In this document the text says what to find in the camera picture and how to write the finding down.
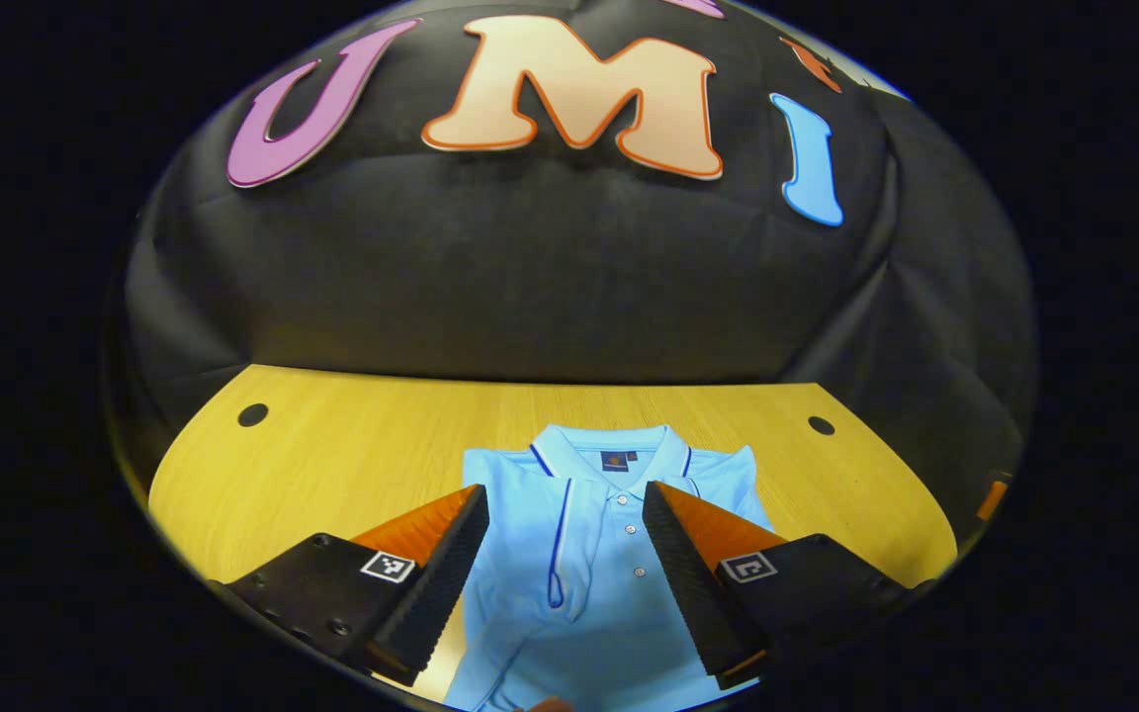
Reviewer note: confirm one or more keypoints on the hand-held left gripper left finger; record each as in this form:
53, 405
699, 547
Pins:
436, 583

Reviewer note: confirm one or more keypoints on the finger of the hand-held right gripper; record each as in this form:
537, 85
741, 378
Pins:
992, 499

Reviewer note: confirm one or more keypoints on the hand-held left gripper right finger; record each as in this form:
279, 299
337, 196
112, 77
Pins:
693, 583

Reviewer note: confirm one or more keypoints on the light blue T-shirt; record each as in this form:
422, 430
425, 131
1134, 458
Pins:
599, 593

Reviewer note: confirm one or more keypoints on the black round table grommet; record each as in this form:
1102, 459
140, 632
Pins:
253, 414
821, 425

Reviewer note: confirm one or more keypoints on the black backdrop cloth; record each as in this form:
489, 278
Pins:
550, 277

